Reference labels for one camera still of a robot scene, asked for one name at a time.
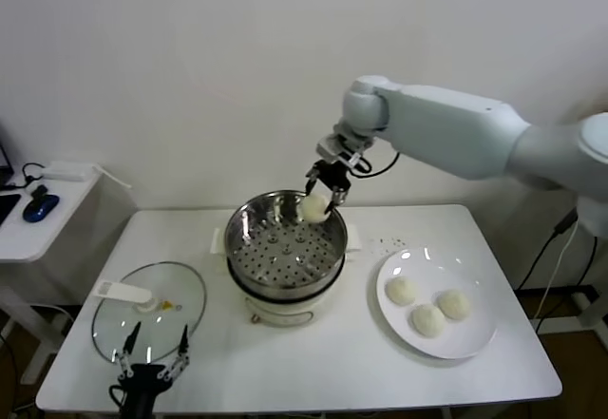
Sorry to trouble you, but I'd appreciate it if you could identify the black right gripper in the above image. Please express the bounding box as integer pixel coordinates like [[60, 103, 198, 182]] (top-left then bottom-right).
[[305, 159, 354, 217]]

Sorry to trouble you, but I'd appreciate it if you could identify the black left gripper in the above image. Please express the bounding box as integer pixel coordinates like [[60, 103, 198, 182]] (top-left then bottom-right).
[[116, 321, 192, 419]]

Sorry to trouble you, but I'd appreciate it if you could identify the white steamed baozi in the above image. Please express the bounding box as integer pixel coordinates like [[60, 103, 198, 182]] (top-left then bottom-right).
[[435, 289, 472, 322], [410, 303, 447, 338], [385, 276, 419, 307], [297, 193, 332, 224]]

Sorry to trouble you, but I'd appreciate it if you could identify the stainless steel steamer basket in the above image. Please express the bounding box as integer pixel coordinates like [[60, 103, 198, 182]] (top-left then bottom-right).
[[210, 190, 363, 299]]

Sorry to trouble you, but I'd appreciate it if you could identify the cream electric cooker base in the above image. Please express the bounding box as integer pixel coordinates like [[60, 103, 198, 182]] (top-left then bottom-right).
[[243, 295, 315, 329]]

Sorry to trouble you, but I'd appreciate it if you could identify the white round plate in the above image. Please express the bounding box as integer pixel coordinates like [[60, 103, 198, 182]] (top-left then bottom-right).
[[375, 247, 500, 361]]

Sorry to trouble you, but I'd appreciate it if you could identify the white side desk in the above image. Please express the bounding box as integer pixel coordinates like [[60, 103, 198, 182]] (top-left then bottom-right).
[[0, 164, 137, 387]]

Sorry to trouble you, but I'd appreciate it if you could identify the blue computer mouse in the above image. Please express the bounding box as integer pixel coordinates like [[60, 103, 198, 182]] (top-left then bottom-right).
[[22, 195, 62, 224]]

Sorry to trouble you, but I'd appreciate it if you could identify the white rectangular box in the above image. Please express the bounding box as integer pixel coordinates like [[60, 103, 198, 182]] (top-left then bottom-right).
[[42, 161, 96, 182]]

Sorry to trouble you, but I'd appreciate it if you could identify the black flat tablet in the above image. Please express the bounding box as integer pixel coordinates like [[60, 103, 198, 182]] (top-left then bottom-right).
[[0, 194, 23, 228]]

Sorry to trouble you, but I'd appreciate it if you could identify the black power adapter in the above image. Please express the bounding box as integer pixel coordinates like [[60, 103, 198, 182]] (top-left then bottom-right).
[[554, 208, 580, 237]]

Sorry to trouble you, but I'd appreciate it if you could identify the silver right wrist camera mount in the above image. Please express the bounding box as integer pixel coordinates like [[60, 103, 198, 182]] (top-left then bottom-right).
[[316, 124, 376, 173]]

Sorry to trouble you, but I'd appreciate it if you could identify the glass lid with white handle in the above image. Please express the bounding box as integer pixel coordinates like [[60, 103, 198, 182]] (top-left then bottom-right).
[[91, 261, 209, 368]]

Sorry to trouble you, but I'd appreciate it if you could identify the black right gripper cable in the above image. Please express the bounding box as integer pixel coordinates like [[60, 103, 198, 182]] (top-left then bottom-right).
[[353, 149, 401, 180]]

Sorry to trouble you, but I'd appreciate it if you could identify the white cable under desk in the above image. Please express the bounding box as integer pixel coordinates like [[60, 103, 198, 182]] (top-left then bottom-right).
[[27, 301, 78, 326]]

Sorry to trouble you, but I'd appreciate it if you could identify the thin white cable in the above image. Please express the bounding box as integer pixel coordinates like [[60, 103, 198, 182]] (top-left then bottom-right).
[[93, 165, 134, 191]]

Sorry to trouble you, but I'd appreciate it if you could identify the thin black looped cable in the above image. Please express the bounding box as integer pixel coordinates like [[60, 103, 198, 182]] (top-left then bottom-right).
[[22, 162, 48, 187]]

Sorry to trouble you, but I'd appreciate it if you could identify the black power cable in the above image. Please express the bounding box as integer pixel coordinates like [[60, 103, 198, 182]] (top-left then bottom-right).
[[515, 221, 599, 293]]

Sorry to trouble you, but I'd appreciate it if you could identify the white power cable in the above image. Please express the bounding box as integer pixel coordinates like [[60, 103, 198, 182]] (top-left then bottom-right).
[[534, 226, 580, 321]]

